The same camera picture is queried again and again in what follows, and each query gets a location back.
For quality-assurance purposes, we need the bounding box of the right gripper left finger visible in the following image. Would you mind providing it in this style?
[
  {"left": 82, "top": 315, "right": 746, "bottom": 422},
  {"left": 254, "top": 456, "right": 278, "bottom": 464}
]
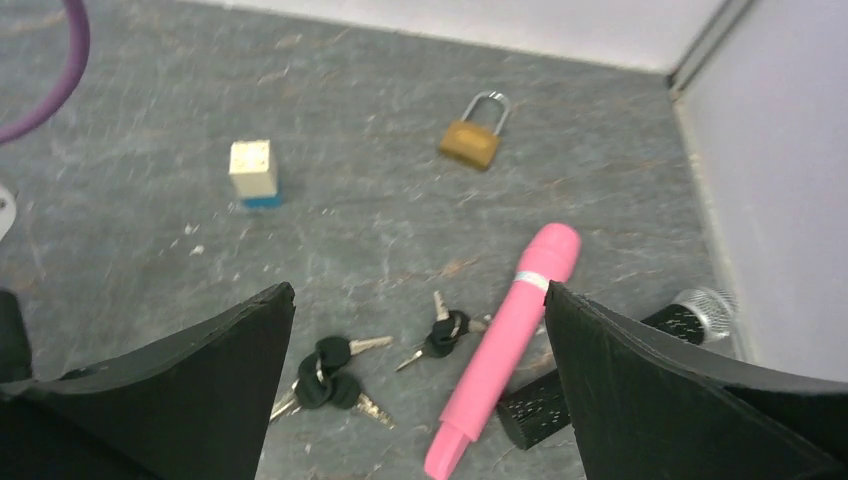
[{"left": 1, "top": 282, "right": 295, "bottom": 479}]

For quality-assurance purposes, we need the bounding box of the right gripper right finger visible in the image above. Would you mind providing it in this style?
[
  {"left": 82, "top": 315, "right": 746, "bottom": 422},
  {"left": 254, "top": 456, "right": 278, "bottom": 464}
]
[{"left": 545, "top": 282, "right": 847, "bottom": 480}]

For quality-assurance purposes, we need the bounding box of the black key bunch small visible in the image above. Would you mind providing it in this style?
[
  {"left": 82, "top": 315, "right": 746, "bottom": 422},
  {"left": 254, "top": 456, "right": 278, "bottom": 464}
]
[{"left": 395, "top": 291, "right": 490, "bottom": 372}]

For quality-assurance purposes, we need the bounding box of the black key bunch large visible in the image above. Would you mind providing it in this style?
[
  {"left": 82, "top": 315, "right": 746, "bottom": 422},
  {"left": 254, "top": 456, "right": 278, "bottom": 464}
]
[{"left": 269, "top": 335, "right": 395, "bottom": 429}]

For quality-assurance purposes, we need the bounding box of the black toy microphone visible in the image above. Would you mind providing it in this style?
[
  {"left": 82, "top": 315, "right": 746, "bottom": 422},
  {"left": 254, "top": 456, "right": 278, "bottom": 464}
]
[{"left": 495, "top": 287, "right": 738, "bottom": 450}]

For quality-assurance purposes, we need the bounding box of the pink toy microphone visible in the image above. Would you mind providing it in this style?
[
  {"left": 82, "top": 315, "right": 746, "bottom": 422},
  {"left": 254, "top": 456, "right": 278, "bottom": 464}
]
[{"left": 424, "top": 223, "right": 581, "bottom": 480}]

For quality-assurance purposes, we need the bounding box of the white blue cube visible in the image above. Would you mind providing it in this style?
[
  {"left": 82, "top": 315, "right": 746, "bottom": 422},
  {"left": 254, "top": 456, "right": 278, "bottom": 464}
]
[{"left": 228, "top": 140, "right": 283, "bottom": 209}]

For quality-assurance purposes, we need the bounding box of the brass padlock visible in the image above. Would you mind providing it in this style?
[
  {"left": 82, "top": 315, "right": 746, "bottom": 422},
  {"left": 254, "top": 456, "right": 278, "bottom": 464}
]
[{"left": 438, "top": 91, "right": 511, "bottom": 171}]

